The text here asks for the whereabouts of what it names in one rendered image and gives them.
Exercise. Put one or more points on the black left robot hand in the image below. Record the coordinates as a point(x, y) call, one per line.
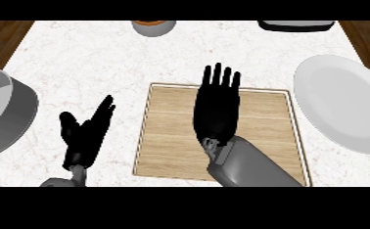
point(88, 135)

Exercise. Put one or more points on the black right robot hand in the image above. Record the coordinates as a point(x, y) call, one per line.
point(217, 112)

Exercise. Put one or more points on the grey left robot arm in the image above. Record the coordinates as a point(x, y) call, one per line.
point(73, 177)

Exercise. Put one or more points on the wooden tray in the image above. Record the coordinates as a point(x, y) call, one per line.
point(169, 141)

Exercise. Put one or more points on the white plate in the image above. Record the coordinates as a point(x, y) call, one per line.
point(337, 102)

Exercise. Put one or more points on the grey metal pot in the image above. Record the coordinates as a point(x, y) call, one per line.
point(15, 112)

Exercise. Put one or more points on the grey cup with orange content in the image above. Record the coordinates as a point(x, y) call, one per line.
point(154, 28)

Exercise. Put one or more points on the black and grey appliance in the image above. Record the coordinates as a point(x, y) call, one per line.
point(297, 25)

